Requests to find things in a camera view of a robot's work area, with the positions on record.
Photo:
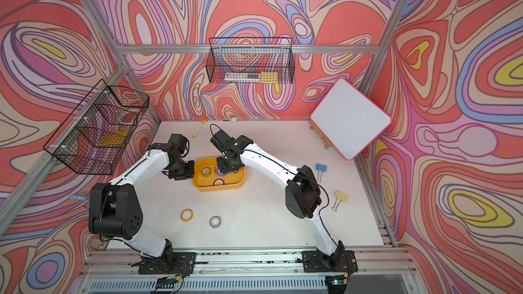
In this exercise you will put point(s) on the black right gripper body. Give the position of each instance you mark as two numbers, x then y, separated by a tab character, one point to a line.
225	165

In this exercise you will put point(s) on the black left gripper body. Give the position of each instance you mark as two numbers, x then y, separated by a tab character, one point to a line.
182	170

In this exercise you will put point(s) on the purple tape roll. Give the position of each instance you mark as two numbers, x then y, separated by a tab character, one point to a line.
218	182

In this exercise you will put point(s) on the yellow-green tape roll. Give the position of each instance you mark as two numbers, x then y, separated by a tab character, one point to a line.
206	172

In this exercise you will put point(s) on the yellow plastic storage box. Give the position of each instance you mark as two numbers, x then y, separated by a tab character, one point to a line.
205	184

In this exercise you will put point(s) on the orange tape roll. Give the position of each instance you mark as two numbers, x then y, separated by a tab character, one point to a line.
187	215

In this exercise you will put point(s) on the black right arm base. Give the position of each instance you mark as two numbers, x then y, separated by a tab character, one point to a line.
315	261

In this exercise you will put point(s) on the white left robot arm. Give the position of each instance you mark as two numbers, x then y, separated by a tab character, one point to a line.
115	212

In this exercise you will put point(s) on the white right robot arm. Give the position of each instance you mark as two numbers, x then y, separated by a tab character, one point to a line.
302	191

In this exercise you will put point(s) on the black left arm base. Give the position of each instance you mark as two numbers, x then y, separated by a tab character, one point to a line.
179	263

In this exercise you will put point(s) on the grey clear tape roll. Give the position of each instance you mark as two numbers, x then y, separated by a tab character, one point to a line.
215	222

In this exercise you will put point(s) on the yellow capped white marker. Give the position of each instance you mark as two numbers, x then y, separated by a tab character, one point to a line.
198	129

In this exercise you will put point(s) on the yellow block in basket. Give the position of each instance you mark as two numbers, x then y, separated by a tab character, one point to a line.
115	139

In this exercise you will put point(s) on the yellow item in back basket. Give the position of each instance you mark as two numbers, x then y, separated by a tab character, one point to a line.
269	77

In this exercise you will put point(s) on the blue binder clip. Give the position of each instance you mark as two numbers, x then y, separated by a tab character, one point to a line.
320	169

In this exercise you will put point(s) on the blue cloth bundle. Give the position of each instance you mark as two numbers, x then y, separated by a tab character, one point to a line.
80	198

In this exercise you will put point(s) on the yellow sticky note pad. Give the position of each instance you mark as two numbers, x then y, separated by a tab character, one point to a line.
340	196

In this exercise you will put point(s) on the white board pink edge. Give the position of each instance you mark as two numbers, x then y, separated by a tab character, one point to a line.
349	120

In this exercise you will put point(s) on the black wire basket left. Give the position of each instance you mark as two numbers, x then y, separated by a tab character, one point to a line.
105	108

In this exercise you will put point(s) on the black wire basket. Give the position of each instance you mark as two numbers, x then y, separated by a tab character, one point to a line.
242	59
105	108

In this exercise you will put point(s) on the black wire basket back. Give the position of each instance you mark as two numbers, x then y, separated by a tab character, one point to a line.
242	59

